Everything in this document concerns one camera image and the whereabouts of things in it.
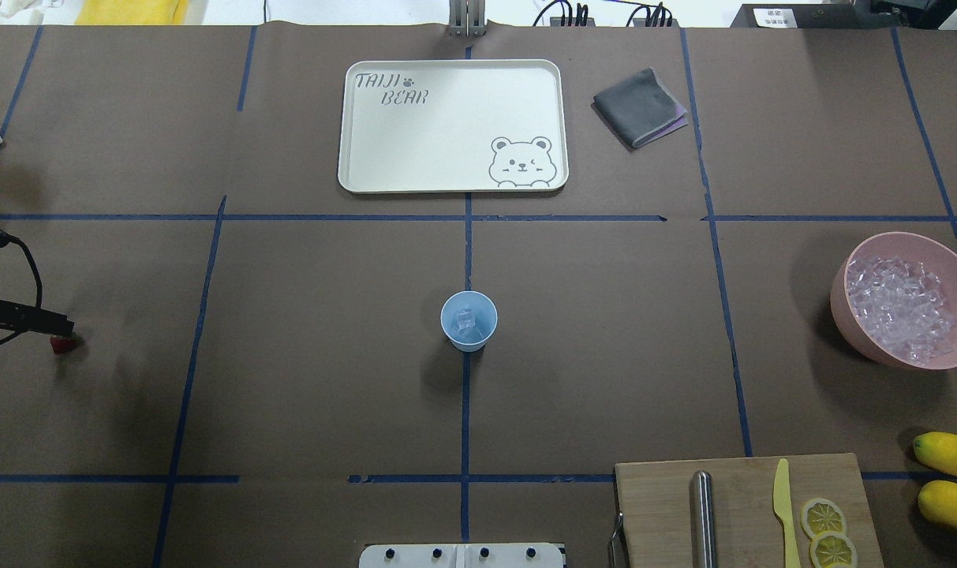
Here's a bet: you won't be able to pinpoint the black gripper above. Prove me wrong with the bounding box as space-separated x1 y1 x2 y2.
0 301 74 337

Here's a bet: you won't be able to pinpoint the red strawberry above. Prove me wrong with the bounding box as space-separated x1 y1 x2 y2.
50 335 79 355

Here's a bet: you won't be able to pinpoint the clear ice cube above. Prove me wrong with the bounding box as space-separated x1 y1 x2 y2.
452 307 485 344

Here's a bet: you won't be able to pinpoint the light blue plastic cup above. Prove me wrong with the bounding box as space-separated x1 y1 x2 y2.
439 290 499 353

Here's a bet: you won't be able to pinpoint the pile of clear ice cubes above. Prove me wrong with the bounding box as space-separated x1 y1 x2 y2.
845 256 955 366

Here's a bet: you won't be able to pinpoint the yellow cloth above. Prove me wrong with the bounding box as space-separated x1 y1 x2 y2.
75 0 189 26

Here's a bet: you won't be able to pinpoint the white bear serving tray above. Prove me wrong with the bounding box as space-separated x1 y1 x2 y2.
337 60 570 195

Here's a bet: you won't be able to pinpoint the black power strip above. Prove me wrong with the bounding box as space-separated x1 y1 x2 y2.
533 1 676 28

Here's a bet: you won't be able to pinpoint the grey folded cloth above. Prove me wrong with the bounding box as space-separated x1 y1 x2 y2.
593 67 688 150

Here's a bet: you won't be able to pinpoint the bamboo cutting board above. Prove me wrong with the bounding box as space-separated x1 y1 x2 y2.
615 453 884 567

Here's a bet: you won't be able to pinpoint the yellow plastic knife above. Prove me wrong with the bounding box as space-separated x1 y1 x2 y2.
772 458 802 568

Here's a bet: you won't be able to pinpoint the lemon slice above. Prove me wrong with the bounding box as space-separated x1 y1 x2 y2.
799 499 847 540
809 531 859 567

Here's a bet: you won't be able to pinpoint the lemon slice lower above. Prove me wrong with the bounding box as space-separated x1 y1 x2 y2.
809 531 859 567

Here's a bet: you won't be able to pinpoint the pink bowl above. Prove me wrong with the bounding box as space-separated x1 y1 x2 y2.
828 231 957 372

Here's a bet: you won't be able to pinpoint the upper yellow lemon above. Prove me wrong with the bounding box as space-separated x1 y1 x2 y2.
912 432 957 476

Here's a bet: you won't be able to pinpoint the yellow lemon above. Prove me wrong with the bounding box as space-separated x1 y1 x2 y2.
912 432 957 476
917 480 957 532

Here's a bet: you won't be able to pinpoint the lower yellow lemon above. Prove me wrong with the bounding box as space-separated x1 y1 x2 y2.
917 480 957 532

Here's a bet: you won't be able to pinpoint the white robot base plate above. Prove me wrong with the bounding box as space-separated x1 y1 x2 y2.
358 542 567 567

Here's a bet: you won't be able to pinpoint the aluminium frame post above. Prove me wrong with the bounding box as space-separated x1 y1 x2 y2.
448 0 488 37

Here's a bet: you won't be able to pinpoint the metal knife handle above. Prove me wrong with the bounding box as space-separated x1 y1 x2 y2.
690 470 719 567

